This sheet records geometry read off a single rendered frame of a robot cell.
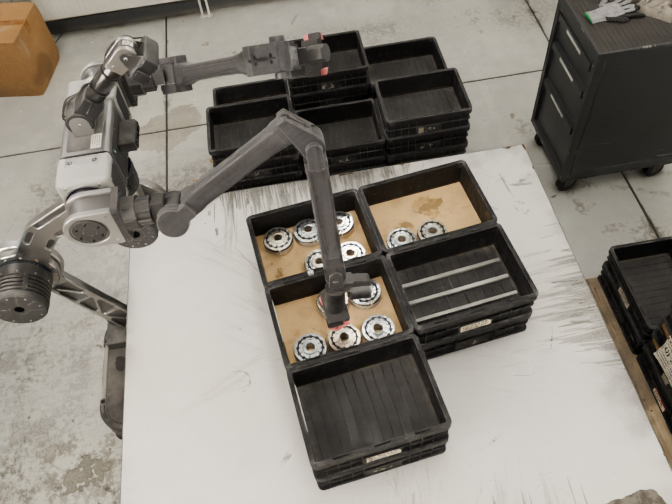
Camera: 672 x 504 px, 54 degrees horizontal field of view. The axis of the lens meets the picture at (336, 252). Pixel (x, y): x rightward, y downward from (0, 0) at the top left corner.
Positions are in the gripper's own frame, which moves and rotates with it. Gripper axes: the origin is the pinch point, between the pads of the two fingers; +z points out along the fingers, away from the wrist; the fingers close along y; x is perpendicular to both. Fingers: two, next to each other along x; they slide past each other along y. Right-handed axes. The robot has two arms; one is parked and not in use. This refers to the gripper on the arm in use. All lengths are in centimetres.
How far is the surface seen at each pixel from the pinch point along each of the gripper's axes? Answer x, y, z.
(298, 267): 4.4, 29.5, 14.2
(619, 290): -126, 12, 58
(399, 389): -14.1, -22.3, 9.9
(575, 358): -74, -24, 18
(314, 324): 4.7, 6.5, 12.8
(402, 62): -85, 169, 62
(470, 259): -51, 15, 9
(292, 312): 10.4, 13.0, 13.6
